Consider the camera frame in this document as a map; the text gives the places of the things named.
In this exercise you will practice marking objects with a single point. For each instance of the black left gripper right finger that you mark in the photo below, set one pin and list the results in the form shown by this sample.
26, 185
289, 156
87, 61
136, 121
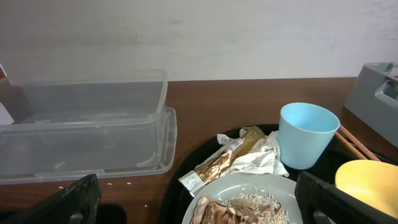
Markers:
321, 203

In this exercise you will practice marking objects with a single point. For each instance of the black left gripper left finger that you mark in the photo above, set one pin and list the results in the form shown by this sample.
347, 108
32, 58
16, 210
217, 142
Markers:
77, 203

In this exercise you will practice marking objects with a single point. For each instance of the grey plate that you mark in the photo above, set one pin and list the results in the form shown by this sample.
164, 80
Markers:
231, 185

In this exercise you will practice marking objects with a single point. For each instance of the yellow plastic bowl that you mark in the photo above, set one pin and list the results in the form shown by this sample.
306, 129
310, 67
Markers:
372, 182

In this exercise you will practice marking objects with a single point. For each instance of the wooden chopstick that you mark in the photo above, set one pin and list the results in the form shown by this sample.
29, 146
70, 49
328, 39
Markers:
357, 144
349, 147

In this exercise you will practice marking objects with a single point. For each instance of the food scraps and rice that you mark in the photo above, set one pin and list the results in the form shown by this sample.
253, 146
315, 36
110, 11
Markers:
241, 209

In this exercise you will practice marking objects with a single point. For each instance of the white paper napkin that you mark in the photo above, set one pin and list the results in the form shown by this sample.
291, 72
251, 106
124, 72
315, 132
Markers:
263, 158

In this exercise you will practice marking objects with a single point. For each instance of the light blue plastic cup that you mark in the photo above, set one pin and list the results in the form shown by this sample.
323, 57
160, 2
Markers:
305, 130

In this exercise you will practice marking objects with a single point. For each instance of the gold snack wrapper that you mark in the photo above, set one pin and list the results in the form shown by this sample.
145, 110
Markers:
212, 169

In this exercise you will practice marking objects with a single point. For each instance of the clear plastic waste bin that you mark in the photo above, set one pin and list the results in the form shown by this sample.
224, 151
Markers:
57, 131

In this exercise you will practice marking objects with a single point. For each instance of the grey dishwasher rack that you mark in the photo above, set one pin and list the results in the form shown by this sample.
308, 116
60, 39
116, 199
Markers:
374, 99

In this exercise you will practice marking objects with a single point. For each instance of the round black tray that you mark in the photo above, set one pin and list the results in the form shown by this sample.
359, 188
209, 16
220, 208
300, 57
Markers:
177, 197

